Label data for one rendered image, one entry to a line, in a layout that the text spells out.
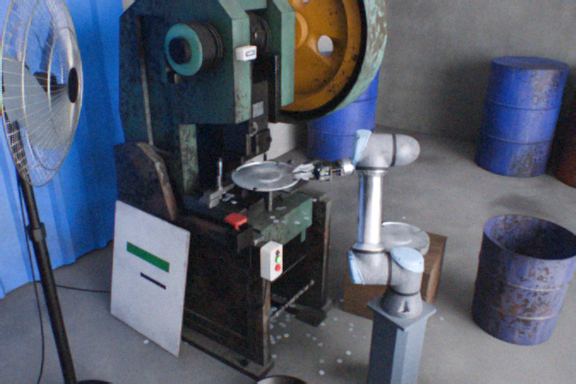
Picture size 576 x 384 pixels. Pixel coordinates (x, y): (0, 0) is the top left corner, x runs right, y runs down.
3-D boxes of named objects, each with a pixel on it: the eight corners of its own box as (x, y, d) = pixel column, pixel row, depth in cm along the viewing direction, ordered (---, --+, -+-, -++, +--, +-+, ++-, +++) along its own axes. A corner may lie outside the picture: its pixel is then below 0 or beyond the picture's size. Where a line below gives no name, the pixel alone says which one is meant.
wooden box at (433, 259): (438, 292, 272) (447, 236, 258) (421, 335, 241) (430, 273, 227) (367, 273, 288) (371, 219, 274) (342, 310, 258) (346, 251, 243)
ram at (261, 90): (277, 147, 216) (277, 77, 204) (255, 157, 205) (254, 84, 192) (245, 139, 225) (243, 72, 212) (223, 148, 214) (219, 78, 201)
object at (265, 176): (248, 159, 231) (247, 158, 231) (309, 167, 223) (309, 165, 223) (220, 185, 207) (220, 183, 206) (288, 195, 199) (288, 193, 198)
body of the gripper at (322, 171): (318, 167, 213) (345, 163, 216) (310, 159, 220) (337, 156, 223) (318, 183, 216) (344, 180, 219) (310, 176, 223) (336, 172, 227)
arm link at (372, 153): (391, 289, 177) (397, 132, 174) (348, 287, 178) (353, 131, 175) (386, 281, 189) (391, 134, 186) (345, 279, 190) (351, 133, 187)
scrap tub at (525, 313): (563, 312, 258) (587, 230, 238) (549, 361, 227) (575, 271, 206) (479, 285, 280) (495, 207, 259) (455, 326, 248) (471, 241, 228)
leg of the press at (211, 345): (274, 366, 222) (274, 177, 185) (259, 382, 214) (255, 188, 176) (133, 293, 269) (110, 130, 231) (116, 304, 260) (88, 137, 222)
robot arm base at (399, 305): (430, 308, 189) (434, 285, 185) (404, 324, 180) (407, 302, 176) (399, 289, 199) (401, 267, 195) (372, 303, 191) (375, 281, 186)
